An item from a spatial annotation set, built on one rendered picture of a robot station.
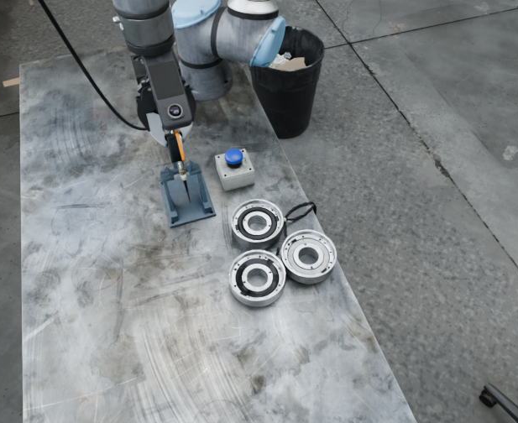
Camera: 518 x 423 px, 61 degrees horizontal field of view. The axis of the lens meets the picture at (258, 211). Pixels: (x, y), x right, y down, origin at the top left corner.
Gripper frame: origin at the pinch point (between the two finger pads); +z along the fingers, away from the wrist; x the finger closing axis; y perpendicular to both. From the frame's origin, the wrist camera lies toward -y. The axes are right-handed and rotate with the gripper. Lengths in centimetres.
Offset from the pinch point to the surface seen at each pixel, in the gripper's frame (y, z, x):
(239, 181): 1.5, 17.8, -11.9
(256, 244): -15.6, 16.8, -10.2
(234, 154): 4.9, 12.4, -12.0
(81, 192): 11.5, 20.0, 21.9
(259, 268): -20.6, 17.0, -9.2
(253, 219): -8.7, 18.4, -11.9
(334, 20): 174, 100, -123
